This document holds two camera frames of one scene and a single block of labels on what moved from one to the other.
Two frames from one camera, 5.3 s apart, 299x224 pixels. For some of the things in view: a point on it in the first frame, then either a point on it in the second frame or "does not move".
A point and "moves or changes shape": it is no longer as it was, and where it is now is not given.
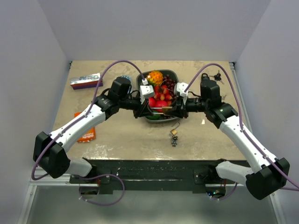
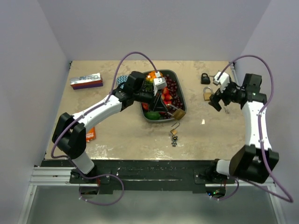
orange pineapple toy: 155,78 does not move
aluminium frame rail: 41,178 does not move
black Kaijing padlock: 205,80 does not move
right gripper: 177,110 to 216,98
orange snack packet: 89,136 does not move
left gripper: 144,110 to 158,105
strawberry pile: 161,93 does not move
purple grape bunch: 170,83 does not move
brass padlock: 165,109 moves or changes shape
